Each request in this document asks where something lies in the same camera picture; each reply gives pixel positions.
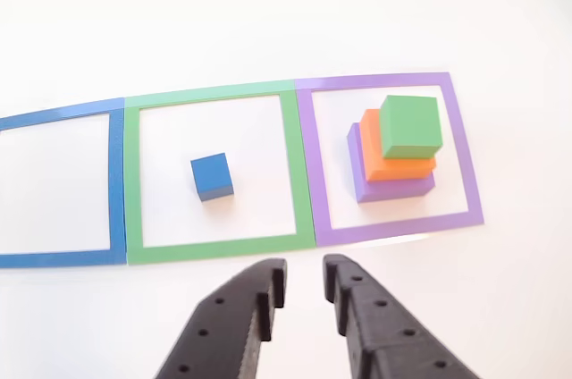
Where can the small blue cube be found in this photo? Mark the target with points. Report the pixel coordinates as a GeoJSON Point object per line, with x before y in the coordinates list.
{"type": "Point", "coordinates": [210, 173]}

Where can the purple square block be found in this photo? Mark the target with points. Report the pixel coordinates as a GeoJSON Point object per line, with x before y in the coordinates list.
{"type": "Point", "coordinates": [355, 160]}

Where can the orange square block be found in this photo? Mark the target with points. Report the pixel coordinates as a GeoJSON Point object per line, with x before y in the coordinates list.
{"type": "Point", "coordinates": [373, 151]}

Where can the green square block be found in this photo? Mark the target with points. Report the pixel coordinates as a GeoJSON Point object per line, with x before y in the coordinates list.
{"type": "Point", "coordinates": [411, 122]}

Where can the green square frame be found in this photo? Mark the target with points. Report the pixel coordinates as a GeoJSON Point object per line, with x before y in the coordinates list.
{"type": "Point", "coordinates": [299, 164]}

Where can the blue square frame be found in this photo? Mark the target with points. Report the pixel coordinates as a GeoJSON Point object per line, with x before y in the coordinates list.
{"type": "Point", "coordinates": [116, 182]}

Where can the purple square frame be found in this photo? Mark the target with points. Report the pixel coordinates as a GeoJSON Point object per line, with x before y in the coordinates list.
{"type": "Point", "coordinates": [465, 151]}

